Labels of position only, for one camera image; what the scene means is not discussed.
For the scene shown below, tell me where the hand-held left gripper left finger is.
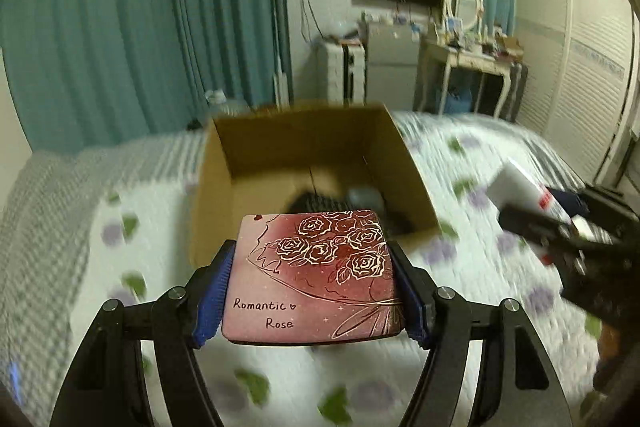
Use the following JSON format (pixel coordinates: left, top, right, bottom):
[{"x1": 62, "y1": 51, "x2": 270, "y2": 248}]
[{"x1": 50, "y1": 239, "x2": 237, "y2": 427}]

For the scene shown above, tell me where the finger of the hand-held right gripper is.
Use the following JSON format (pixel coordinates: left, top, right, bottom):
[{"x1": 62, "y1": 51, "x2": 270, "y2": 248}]
[
  {"x1": 547, "y1": 188, "x2": 592, "y2": 222},
  {"x1": 498, "y1": 204, "x2": 589, "y2": 259}
]

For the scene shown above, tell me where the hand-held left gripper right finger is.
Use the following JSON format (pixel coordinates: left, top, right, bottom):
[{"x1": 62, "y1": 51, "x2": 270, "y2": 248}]
[{"x1": 386, "y1": 240, "x2": 572, "y2": 427}]

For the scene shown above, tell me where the white tube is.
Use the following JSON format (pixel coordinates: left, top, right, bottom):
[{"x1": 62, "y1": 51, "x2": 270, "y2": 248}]
[{"x1": 487, "y1": 159, "x2": 576, "y2": 266}]

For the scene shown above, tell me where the red rose-print tin box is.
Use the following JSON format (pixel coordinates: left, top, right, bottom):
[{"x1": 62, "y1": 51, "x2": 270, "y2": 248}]
[{"x1": 221, "y1": 209, "x2": 405, "y2": 348}]

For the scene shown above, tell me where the brown cardboard box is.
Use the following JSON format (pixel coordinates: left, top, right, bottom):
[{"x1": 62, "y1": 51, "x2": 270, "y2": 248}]
[{"x1": 191, "y1": 102, "x2": 444, "y2": 269}]

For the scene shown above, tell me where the grey-blue object in box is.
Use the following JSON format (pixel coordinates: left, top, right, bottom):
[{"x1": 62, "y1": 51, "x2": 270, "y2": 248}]
[{"x1": 348, "y1": 187, "x2": 385, "y2": 210}]

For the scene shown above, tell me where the black object in box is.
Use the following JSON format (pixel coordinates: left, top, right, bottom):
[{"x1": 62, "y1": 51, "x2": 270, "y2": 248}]
[{"x1": 289, "y1": 188, "x2": 417, "y2": 234}]

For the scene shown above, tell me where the white louvred wardrobe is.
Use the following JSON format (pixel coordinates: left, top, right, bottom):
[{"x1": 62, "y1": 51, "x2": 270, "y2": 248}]
[{"x1": 514, "y1": 0, "x2": 640, "y2": 188}]

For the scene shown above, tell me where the blue bag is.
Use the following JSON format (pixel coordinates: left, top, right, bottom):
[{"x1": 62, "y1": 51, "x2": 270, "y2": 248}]
[{"x1": 439, "y1": 88, "x2": 474, "y2": 114}]

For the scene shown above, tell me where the white vanity table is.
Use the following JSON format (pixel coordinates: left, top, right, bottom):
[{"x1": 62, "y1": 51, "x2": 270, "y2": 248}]
[{"x1": 417, "y1": 38, "x2": 527, "y2": 120}]

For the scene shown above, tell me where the clutter of vanity items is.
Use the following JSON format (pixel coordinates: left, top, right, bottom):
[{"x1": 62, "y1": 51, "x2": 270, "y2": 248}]
[{"x1": 429, "y1": 18, "x2": 525, "y2": 60}]

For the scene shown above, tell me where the grey striped blanket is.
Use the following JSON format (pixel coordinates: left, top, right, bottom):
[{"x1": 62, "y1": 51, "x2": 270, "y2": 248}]
[{"x1": 0, "y1": 127, "x2": 212, "y2": 414}]

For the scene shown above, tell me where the grey mini fridge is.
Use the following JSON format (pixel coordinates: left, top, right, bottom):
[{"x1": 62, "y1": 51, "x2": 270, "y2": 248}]
[{"x1": 366, "y1": 20, "x2": 426, "y2": 112}]

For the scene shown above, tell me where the white oval vanity mirror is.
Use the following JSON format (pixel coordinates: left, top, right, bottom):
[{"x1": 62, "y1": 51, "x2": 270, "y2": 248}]
[{"x1": 442, "y1": 0, "x2": 485, "y2": 34}]

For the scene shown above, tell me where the white drawer unit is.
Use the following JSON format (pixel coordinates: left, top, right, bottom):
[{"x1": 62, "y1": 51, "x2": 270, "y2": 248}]
[{"x1": 316, "y1": 39, "x2": 367, "y2": 106}]

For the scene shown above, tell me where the wide teal curtain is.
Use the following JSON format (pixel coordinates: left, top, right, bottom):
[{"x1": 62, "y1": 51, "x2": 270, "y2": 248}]
[{"x1": 0, "y1": 0, "x2": 202, "y2": 154}]

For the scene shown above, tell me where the black wall cable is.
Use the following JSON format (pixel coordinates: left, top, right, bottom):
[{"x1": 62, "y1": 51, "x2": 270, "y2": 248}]
[{"x1": 299, "y1": 0, "x2": 327, "y2": 44}]

